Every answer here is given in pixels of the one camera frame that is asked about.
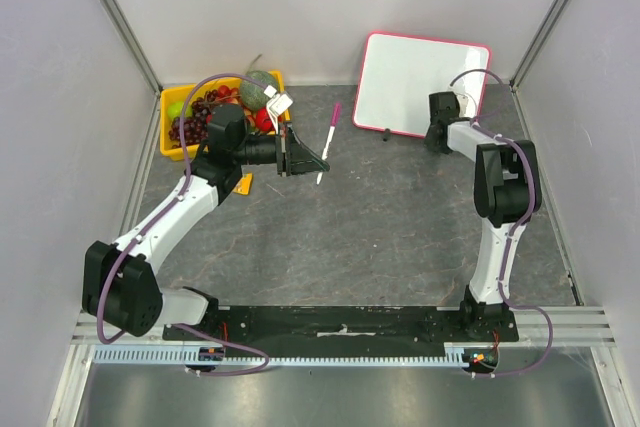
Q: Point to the white pink marker pen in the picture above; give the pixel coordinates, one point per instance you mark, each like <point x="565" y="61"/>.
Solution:
<point x="333" y="124"/>

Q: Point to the dark purple grape bunch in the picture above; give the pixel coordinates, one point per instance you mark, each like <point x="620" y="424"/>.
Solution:
<point x="194" y="131"/>

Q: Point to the yellow snack packet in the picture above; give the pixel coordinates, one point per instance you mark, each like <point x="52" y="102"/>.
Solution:
<point x="243" y="187"/>

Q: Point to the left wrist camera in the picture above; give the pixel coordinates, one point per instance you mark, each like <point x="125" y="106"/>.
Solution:
<point x="277" y="105"/>

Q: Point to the yellow plastic bin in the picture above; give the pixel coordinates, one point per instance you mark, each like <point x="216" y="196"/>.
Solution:
<point x="172" y="148"/>

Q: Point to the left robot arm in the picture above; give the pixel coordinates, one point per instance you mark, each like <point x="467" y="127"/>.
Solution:
<point x="119" y="285"/>

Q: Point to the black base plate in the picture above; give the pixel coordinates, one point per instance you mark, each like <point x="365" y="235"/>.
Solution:
<point x="251" y="324"/>

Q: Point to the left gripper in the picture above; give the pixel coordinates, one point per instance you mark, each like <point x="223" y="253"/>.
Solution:
<point x="293" y="157"/>

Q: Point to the pink framed whiteboard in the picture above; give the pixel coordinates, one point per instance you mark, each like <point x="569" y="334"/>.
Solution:
<point x="400" y="72"/>

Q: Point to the green netted melon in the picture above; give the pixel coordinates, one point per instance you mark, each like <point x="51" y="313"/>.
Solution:
<point x="252" y="96"/>

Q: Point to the red apple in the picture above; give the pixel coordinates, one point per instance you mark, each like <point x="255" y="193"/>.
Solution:
<point x="263" y="121"/>

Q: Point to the green apple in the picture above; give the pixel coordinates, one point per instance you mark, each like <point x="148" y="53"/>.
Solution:
<point x="174" y="110"/>

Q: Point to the light blue cable duct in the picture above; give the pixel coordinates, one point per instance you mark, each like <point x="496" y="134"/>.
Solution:
<point x="204" y="356"/>

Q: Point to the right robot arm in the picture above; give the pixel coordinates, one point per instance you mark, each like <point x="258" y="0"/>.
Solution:
<point x="506" y="193"/>

